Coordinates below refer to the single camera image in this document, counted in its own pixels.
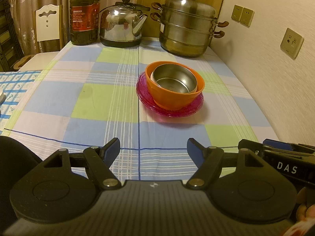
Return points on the white wooden chair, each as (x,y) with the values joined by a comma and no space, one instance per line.
(48,27)

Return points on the cooking oil bottle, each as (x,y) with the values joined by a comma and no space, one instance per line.
(83,17)

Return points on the large beige wall socket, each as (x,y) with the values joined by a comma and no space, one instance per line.
(291,43)

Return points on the person's right hand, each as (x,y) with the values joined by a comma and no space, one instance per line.
(307,206)

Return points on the pink glass plate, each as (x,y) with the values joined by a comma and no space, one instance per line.
(167,115)
(147,104)
(141,86)

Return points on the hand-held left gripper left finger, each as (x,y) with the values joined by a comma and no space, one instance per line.
(112,150)

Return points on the stainless steel kettle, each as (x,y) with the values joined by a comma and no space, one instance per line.
(118,29)

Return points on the orange plastic bowl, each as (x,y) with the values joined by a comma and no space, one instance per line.
(172,99)

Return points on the white round cap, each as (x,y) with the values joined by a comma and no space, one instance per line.
(1,97)

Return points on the stainless steel steamer pot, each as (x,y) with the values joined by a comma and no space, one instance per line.
(184,29)

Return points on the checked tablecloth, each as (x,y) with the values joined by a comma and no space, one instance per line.
(98,98)

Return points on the blue and white cloth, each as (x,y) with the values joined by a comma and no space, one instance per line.
(17,91)

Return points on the white side table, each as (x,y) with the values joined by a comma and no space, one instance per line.
(41,60)

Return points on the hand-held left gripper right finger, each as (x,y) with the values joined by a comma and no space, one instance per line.
(194,150)

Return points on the stainless steel bowl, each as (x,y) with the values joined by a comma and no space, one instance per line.
(172,78)

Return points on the dark folding rack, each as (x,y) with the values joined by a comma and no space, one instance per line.
(8,34)

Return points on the brown wooden object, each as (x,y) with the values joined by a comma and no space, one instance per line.
(23,62)

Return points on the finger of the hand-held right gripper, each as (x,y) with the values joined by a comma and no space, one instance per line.
(278,144)

